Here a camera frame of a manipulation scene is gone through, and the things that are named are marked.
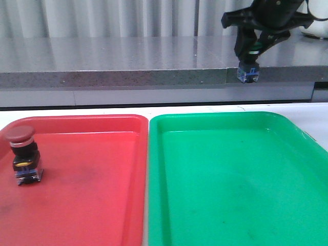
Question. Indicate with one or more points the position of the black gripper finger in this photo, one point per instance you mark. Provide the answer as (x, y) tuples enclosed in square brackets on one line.
[(268, 39), (245, 40)]

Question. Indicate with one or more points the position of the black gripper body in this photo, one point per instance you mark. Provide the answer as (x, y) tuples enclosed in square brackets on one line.
[(271, 16)]

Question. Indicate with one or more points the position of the green mushroom push button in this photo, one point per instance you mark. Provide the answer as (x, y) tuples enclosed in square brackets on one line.
[(248, 68)]

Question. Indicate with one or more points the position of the red mushroom push button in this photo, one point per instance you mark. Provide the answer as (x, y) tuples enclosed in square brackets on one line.
[(26, 164)]

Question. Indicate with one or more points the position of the white appliance on ledge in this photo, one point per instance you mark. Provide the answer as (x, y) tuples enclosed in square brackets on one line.
[(318, 8)]

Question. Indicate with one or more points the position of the green plastic tray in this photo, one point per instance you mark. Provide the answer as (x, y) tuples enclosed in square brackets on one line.
[(242, 178)]

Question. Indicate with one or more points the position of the grey granite ledge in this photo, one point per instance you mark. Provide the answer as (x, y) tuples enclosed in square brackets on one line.
[(85, 72)]

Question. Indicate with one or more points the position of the red plastic tray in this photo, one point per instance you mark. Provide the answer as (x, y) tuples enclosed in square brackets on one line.
[(92, 188)]

